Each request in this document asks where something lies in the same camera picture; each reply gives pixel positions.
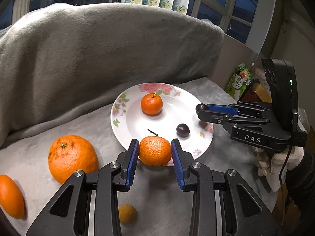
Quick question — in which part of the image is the dark plum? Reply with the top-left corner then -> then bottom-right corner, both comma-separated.
176,124 -> 190,138
195,103 -> 209,114

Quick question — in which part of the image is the smooth large orange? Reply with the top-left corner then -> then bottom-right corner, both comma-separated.
0,175 -> 25,219

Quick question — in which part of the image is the small mandarin with stem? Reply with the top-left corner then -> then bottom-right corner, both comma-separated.
140,93 -> 163,116

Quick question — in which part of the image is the bumpy large orange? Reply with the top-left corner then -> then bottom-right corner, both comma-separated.
48,135 -> 99,184

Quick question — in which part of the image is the white gloved right hand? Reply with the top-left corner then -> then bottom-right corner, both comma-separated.
253,108 -> 311,192

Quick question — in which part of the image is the white floral plate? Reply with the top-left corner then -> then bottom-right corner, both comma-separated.
110,83 -> 214,159

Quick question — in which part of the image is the brown cardboard box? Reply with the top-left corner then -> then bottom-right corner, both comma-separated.
251,83 -> 272,103

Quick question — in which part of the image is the grey fleece blanket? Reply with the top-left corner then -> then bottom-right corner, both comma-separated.
0,2 -> 279,236

